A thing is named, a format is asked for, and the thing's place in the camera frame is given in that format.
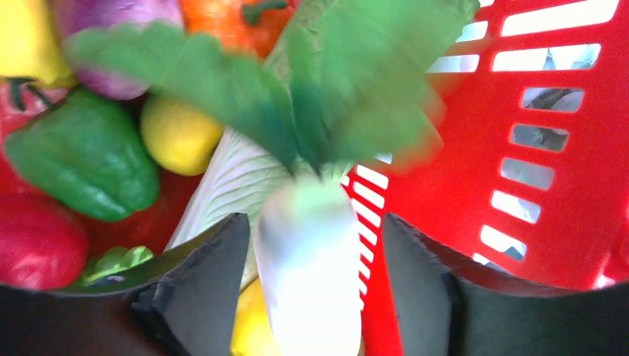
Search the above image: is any green leaf sprig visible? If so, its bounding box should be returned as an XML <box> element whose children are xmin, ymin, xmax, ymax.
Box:
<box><xmin>64</xmin><ymin>1</ymin><xmax>481</xmax><ymax>171</ymax></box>

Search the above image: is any green grapes bunch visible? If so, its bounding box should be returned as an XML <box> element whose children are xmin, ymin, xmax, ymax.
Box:
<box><xmin>74</xmin><ymin>245</ymin><xmax>154</xmax><ymax>287</ymax></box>

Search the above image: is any green bell pepper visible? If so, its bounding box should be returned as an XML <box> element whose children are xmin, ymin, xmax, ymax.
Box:
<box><xmin>3</xmin><ymin>87</ymin><xmax>160</xmax><ymax>222</ymax></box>

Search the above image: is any yellow mango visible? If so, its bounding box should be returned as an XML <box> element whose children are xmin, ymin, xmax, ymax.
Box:
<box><xmin>230</xmin><ymin>277</ymin><xmax>366</xmax><ymax>355</ymax></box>

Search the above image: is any yellow bell pepper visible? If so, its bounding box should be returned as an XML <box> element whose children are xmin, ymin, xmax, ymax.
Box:
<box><xmin>1</xmin><ymin>0</ymin><xmax>77</xmax><ymax>88</ymax></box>

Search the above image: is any purple onion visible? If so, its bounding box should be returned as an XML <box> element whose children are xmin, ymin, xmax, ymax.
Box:
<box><xmin>49</xmin><ymin>0</ymin><xmax>185</xmax><ymax>102</ymax></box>

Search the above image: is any orange bell pepper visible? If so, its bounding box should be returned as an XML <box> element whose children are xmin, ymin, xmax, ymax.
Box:
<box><xmin>180</xmin><ymin>0</ymin><xmax>299</xmax><ymax>61</ymax></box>

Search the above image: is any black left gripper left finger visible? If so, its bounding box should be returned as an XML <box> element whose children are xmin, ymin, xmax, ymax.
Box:
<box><xmin>1</xmin><ymin>214</ymin><xmax>249</xmax><ymax>355</ymax></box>

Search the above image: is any yellow lemon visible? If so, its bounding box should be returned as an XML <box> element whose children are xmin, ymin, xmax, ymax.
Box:
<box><xmin>139</xmin><ymin>96</ymin><xmax>225</xmax><ymax>177</ymax></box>

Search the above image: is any white chinese cabbage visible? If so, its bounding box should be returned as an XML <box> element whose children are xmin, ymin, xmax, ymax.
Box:
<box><xmin>164</xmin><ymin>128</ymin><xmax>355</xmax><ymax>291</ymax></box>

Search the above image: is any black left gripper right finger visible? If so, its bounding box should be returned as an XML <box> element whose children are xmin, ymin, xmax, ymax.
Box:
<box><xmin>383</xmin><ymin>214</ymin><xmax>628</xmax><ymax>355</ymax></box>

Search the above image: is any red plastic shopping basket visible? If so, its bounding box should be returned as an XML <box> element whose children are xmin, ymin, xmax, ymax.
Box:
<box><xmin>343</xmin><ymin>1</ymin><xmax>628</xmax><ymax>355</ymax></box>

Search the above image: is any red tomato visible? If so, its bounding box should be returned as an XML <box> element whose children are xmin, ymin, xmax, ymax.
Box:
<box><xmin>1</xmin><ymin>194</ymin><xmax>89</xmax><ymax>290</ymax></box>

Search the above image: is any small white radish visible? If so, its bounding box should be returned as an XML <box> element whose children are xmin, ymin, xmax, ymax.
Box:
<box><xmin>253</xmin><ymin>177</ymin><xmax>362</xmax><ymax>355</ymax></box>

